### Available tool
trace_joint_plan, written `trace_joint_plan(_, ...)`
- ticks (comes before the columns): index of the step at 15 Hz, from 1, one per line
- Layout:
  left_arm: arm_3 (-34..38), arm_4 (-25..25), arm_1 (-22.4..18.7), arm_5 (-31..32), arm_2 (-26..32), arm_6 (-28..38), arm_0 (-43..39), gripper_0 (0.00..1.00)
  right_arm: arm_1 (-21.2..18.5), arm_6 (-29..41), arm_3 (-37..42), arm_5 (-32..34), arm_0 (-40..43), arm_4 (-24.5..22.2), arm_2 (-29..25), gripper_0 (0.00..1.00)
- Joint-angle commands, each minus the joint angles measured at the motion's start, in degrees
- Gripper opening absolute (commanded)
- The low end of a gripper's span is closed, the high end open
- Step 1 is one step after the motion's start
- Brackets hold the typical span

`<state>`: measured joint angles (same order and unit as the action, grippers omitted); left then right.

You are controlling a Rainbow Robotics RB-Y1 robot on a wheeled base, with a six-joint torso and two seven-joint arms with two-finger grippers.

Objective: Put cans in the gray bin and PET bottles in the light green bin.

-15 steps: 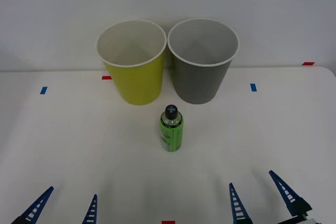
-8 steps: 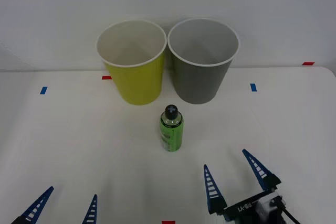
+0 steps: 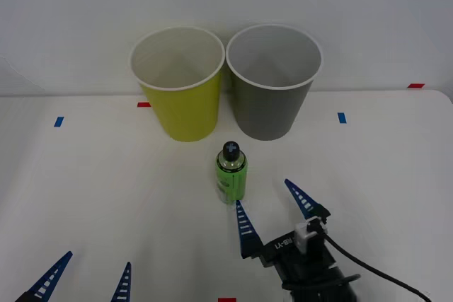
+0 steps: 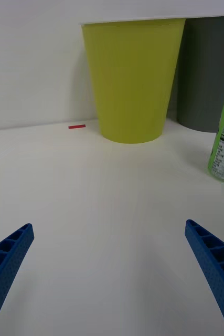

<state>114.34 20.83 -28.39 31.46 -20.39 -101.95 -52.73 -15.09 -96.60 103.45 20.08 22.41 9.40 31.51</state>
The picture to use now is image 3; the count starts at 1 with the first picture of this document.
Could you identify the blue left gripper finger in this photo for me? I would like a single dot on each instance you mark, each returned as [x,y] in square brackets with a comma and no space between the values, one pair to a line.
[49,279]
[123,286]

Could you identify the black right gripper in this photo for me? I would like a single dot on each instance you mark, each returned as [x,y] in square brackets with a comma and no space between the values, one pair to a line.
[301,263]

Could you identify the green bottle with black cap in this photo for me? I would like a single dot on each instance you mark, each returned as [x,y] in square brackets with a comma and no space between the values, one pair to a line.
[231,178]

